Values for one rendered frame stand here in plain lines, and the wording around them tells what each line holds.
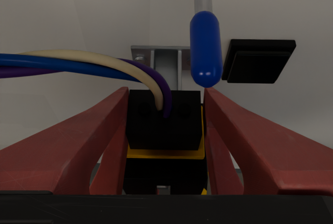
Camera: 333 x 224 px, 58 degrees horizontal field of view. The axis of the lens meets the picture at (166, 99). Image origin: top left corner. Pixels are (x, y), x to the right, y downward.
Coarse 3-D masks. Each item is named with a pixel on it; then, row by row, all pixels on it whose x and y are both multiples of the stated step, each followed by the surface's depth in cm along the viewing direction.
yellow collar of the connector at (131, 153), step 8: (128, 144) 13; (200, 144) 13; (128, 152) 13; (136, 152) 13; (144, 152) 13; (152, 152) 13; (160, 152) 13; (168, 152) 13; (176, 152) 13; (184, 152) 13; (192, 152) 13; (200, 152) 13
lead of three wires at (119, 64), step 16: (0, 64) 7; (16, 64) 7; (32, 64) 7; (48, 64) 8; (64, 64) 8; (80, 64) 8; (96, 64) 8; (112, 64) 8; (128, 64) 9; (144, 64) 10; (144, 80) 9; (160, 80) 10; (160, 96) 11
